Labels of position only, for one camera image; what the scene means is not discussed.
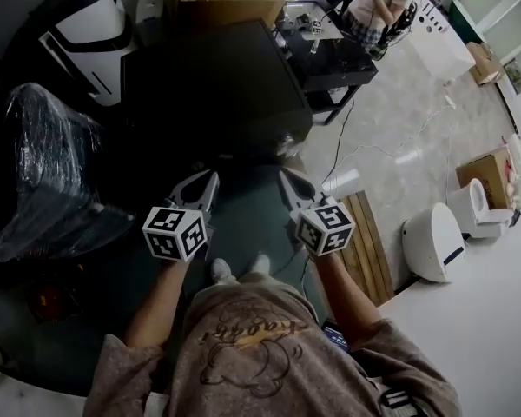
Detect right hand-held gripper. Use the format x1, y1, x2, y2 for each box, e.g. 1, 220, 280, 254
276, 168, 357, 257

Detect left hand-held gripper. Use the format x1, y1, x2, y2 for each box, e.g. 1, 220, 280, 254
142, 169, 221, 262

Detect person's left forearm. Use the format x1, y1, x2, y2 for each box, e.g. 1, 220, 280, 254
123, 256, 192, 351

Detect person's right forearm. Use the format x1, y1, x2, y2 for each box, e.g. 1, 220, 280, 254
314, 249, 383, 351

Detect person's white right shoe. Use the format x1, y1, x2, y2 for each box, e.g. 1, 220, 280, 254
249, 254, 271, 275

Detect wooden slatted board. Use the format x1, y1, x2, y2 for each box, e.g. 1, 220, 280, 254
336, 189, 395, 308

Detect black shelf table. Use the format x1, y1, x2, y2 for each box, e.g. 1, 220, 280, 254
277, 0, 379, 126

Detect white toilet closed lid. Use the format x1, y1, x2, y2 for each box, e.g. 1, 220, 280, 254
401, 202, 466, 284

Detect smartphone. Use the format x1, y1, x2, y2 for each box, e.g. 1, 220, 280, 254
320, 318, 352, 354

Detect plastic-wrapped black bundle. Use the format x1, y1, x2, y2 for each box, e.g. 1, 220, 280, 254
0, 83, 136, 261

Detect grey-brown printed t-shirt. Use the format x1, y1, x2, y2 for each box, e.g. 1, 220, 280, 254
84, 271, 461, 417

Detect white toilet open lid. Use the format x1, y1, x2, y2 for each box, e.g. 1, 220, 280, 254
446, 176, 516, 239

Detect white and black upright appliance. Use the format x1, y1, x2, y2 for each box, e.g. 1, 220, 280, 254
38, 0, 140, 108

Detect white rectangular cabinet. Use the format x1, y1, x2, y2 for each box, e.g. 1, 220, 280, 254
410, 0, 477, 80

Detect black power cable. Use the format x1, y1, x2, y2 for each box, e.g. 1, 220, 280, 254
320, 97, 357, 186

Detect white harness strap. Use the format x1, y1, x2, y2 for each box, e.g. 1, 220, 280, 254
379, 387, 413, 417
145, 391, 170, 417

